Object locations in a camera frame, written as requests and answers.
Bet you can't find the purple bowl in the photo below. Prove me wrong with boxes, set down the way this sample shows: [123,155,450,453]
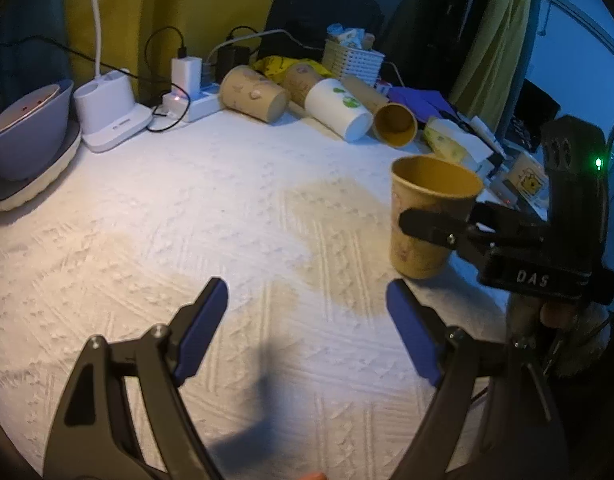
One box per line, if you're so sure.
[0,79,76,182]

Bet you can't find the white textured tablecloth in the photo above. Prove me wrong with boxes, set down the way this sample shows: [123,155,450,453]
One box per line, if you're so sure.
[0,100,552,480]

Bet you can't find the plain brown paper cup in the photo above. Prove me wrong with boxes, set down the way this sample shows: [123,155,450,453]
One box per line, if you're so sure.
[390,155,486,280]
[343,77,419,149]

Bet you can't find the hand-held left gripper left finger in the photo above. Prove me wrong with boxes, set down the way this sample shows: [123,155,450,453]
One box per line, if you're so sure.
[42,276,230,480]

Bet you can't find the brown printed paper cup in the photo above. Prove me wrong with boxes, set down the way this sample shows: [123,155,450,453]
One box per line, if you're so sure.
[281,62,334,109]
[219,64,290,124]

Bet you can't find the white cable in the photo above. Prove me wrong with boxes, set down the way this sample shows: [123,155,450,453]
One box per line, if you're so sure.
[207,28,328,68]

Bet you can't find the person's right hand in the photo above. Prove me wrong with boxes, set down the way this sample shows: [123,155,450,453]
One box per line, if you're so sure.
[540,304,582,332]

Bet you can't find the black power adapter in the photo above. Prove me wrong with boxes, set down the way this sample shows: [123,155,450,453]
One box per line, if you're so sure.
[202,46,251,87]

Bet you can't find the black chair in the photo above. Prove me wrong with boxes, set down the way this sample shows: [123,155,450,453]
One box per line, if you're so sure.
[265,0,388,63]

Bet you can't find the white woven basket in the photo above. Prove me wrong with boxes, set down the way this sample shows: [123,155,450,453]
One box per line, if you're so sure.
[321,38,386,87]

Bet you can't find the white power strip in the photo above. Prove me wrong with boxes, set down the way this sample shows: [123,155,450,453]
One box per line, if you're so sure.
[151,84,222,124]

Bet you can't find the white plate with grey rim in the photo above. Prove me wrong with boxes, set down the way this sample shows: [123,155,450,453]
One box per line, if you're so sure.
[0,121,83,212]

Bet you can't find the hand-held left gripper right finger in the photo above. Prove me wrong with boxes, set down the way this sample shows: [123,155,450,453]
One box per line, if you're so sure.
[386,280,572,480]

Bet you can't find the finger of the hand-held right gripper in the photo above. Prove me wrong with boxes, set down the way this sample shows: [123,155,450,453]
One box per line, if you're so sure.
[468,200,551,247]
[399,207,488,262]

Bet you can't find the white paper cup green print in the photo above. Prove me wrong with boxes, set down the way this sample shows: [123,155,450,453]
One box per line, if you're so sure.
[304,78,374,142]

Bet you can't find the yellow tissue pack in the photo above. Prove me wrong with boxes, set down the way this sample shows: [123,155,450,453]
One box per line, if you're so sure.
[423,116,494,164]

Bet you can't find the yellow printed box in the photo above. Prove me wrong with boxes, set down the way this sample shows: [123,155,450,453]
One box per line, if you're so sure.
[506,151,551,197]

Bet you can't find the white charger plug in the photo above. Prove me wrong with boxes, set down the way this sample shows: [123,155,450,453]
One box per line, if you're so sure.
[170,57,204,97]

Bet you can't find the yellow plastic bag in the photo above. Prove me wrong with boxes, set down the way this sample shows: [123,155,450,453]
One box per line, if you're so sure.
[251,54,328,86]

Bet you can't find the white lamp base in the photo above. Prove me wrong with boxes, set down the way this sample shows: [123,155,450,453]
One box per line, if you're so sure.
[74,0,154,154]

